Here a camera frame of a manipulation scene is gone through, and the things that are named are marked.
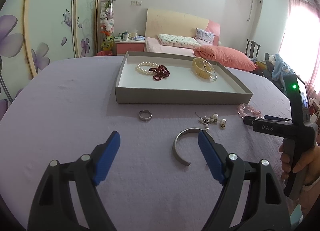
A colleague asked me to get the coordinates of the pearl earrings cluster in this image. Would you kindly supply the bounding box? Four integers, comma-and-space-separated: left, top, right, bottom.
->
195, 112, 219, 131

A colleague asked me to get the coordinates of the lilac patterned pillow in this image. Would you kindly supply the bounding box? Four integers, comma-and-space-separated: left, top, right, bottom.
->
195, 28, 215, 45

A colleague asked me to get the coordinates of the dark red bead necklace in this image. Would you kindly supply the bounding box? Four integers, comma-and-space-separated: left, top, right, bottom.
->
148, 64, 171, 81

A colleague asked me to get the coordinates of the floral white pillow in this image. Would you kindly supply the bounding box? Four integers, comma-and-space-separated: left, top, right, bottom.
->
158, 33, 200, 49

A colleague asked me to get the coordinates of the beige pink headboard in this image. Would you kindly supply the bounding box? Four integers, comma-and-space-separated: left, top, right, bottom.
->
145, 8, 220, 45

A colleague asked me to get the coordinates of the wall socket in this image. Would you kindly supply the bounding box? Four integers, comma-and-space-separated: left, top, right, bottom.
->
131, 1, 142, 6

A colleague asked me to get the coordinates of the grey metal cuff bangle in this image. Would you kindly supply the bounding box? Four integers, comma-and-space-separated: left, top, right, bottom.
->
171, 127, 202, 167

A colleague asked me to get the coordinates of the pink crystal bead bracelet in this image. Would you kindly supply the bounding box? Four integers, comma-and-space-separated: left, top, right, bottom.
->
237, 103, 264, 120

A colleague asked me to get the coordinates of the thin silver bangle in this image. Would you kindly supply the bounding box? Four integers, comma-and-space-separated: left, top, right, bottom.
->
203, 60, 217, 81

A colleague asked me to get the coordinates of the cream yellow watch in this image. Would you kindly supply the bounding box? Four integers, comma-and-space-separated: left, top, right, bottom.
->
193, 57, 210, 80

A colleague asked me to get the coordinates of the dark wooden chair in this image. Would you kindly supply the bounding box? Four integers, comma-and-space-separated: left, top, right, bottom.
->
245, 39, 261, 60

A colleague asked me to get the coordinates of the right hand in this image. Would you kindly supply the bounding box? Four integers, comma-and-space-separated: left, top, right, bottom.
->
279, 144, 319, 185

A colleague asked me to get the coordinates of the clear tube of plush toys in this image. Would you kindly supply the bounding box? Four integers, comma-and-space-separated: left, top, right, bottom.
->
99, 0, 116, 51

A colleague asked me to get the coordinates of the pink curtain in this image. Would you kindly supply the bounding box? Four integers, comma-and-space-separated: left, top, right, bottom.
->
279, 0, 319, 100

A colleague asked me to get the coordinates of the coral folded duvet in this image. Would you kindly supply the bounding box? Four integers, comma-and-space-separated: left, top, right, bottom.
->
194, 45, 255, 72

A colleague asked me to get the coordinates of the pink nightstand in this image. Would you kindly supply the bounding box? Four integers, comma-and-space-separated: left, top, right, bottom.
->
113, 39, 145, 56

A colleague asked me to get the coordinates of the white pearl bracelet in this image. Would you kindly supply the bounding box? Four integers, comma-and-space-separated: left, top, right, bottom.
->
135, 61, 159, 74

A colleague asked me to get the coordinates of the blue plush garment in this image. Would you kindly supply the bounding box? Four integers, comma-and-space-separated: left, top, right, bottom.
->
268, 53, 295, 82

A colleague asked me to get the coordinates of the floral sliding wardrobe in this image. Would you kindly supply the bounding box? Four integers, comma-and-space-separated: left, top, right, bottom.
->
1, 0, 98, 114

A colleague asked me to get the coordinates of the lilac bed sheet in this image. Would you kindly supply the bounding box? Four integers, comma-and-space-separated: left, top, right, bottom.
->
1, 56, 281, 230

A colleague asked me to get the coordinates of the single pearl earring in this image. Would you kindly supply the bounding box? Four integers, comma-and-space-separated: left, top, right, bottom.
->
220, 119, 227, 130

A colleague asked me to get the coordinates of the silver ring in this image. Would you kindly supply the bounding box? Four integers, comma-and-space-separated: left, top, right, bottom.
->
138, 109, 153, 123

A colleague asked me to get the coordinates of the grey cardboard tray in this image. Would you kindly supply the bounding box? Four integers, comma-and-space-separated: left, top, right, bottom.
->
115, 52, 253, 105

